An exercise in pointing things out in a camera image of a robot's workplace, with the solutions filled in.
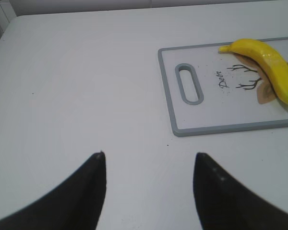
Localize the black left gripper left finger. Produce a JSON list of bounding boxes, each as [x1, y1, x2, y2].
[[0, 151, 107, 230]]

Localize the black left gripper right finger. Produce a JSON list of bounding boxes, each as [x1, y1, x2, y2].
[[193, 152, 288, 230]]

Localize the yellow plastic banana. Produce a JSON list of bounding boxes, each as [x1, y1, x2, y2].
[[218, 38, 288, 105]]

